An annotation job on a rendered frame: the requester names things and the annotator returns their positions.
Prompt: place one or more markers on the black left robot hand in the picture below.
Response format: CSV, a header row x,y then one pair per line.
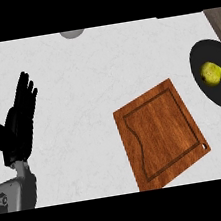
x,y
20,123

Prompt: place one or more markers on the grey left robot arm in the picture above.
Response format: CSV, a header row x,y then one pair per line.
x,y
15,195

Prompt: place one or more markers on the brown wooden cutting board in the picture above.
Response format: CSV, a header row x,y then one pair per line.
x,y
159,131

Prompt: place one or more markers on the yellow-green pear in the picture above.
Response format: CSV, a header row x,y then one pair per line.
x,y
211,73

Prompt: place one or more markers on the grey round object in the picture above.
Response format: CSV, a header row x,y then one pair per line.
x,y
72,33

